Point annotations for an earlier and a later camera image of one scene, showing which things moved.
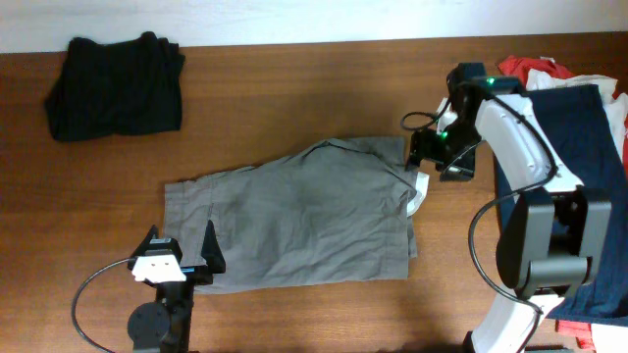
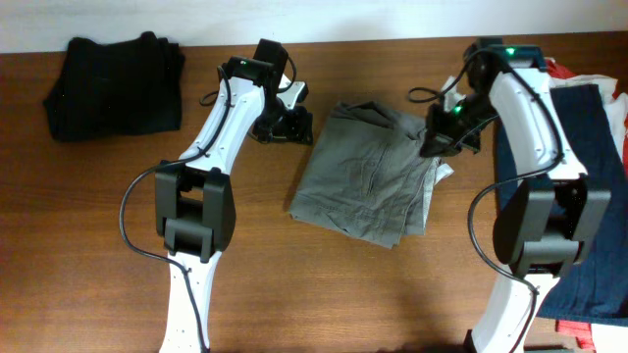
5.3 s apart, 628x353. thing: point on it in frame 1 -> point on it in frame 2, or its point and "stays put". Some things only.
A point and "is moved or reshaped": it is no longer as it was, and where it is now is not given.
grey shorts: [338, 211] is moved or reshaped
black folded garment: [130, 86] stays put
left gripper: [211, 255] -> [290, 130]
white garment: [617, 108] stays put
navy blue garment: [579, 125] stays put
